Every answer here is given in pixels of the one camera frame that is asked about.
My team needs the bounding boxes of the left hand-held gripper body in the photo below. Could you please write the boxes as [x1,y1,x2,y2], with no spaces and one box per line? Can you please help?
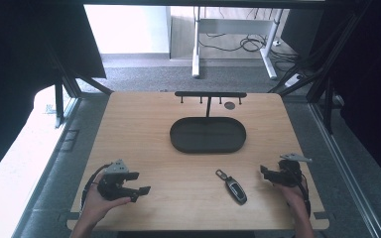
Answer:
[97,159,137,201]

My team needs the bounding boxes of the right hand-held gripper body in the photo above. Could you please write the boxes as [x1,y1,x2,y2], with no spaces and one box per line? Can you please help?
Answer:
[271,152,314,188]

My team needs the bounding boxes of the person's right hand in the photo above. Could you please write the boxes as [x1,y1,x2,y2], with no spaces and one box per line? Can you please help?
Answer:
[273,180,308,213]

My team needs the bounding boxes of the person's left hand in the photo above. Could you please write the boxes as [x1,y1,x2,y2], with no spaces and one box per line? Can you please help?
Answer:
[79,179,132,230]

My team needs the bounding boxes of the black car key fob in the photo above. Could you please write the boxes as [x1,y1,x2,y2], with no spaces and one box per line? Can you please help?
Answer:
[214,169,248,206]

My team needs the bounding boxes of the dark floor hatch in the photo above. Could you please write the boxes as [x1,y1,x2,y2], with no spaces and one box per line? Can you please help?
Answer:
[59,128,80,154]

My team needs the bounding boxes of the black key rack with tray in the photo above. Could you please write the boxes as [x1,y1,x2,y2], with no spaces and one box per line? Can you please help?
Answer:
[169,90,248,155]

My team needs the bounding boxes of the white power strip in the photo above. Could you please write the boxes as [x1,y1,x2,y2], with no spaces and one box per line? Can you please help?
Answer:
[284,73,305,88]

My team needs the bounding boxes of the dark curtain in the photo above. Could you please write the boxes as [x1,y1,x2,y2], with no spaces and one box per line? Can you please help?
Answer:
[0,0,107,187]
[311,0,381,194]

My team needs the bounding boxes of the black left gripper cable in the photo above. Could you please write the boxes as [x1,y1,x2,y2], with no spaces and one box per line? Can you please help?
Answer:
[79,163,113,214]

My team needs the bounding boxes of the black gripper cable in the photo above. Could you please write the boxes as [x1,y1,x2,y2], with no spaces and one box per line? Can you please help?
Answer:
[79,163,113,214]
[291,170,313,219]

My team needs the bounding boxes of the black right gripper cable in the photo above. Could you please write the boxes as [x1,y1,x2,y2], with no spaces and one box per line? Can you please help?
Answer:
[291,170,313,219]

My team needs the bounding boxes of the aluminium rail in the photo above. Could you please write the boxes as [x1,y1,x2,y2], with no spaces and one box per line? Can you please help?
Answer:
[309,101,381,238]

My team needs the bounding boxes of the black metal frame strut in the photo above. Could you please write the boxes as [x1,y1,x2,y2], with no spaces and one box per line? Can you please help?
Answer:
[46,46,114,129]
[268,0,371,135]

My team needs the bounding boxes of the black floor cables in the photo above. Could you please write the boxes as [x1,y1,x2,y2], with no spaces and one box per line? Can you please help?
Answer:
[199,31,300,72]

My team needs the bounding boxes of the white desk frame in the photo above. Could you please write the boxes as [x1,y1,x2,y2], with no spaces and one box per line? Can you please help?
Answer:
[191,6,285,80]

